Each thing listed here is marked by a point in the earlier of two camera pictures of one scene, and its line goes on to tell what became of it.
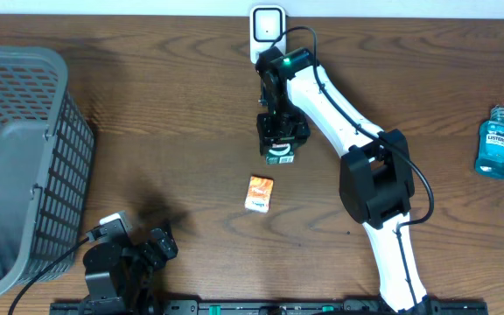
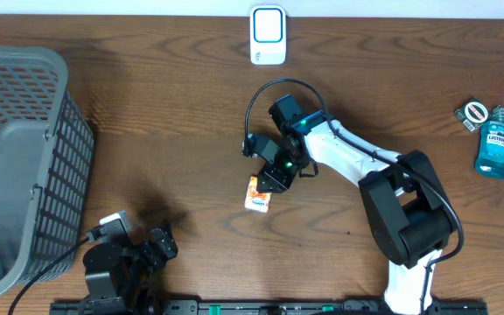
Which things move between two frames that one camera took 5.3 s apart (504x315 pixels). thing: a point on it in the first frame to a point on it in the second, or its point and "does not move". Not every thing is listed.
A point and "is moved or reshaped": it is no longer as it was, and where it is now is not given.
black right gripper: (265, 129) to (275, 181)
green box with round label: (280, 153) is moved or reshaped
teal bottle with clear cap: (494, 150) does not move
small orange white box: (259, 194) does not move
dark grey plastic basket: (33, 167) does not move
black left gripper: (154, 257) does not move
